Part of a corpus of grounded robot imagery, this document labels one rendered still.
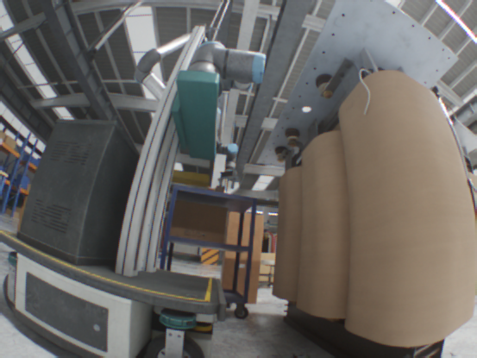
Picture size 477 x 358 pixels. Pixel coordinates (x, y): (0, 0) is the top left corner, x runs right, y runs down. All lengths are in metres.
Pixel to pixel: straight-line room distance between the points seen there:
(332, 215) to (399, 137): 0.46
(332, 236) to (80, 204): 0.96
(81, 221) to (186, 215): 0.99
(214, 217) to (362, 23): 1.51
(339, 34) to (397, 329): 1.10
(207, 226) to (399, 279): 1.30
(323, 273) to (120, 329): 0.77
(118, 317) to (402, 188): 0.82
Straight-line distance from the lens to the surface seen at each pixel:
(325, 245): 0.95
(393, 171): 0.66
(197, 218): 1.58
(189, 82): 0.83
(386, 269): 0.63
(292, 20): 4.77
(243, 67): 0.97
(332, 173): 1.01
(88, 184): 0.77
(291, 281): 1.33
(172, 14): 11.50
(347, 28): 1.07
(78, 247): 0.75
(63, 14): 7.15
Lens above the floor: 0.44
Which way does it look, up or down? 22 degrees up
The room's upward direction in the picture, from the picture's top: 6 degrees clockwise
